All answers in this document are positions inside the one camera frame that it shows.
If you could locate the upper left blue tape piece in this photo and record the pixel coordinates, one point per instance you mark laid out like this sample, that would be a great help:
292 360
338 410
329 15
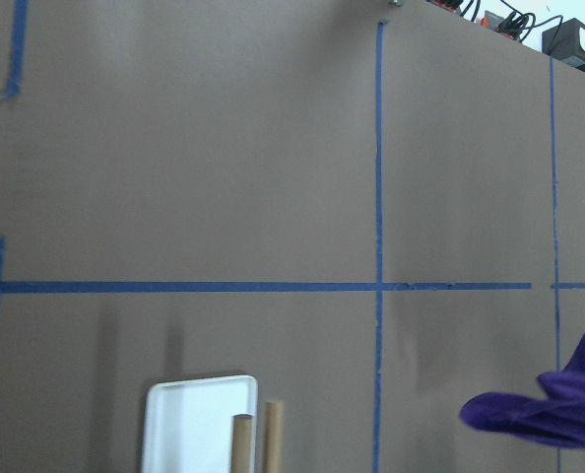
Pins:
17 50

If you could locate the white rectangular plastic tray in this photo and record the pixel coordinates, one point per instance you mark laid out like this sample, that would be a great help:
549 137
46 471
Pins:
188 423

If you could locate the blue tape strip right crossing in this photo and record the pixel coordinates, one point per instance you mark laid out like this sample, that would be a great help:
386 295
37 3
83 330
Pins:
379 247

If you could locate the purple towel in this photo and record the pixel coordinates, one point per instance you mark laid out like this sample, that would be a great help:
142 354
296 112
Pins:
557 420

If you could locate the left wooden rack post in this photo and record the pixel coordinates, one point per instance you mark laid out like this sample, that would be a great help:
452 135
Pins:
241 444

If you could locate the short right blue tape piece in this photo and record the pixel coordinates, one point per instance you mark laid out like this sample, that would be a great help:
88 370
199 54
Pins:
568 286

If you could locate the wooden rack post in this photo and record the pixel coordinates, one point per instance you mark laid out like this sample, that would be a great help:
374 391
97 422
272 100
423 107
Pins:
273 437
241 444

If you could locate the long horizontal blue tape strip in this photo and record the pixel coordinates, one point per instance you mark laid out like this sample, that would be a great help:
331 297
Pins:
51 287

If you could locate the black power supply box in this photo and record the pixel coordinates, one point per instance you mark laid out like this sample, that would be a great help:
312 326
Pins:
566 43

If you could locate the right wooden rack post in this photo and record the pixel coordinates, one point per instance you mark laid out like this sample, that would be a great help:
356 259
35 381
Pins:
273 437

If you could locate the far right blue tape strip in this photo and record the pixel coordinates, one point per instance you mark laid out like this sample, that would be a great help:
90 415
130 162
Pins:
555 237

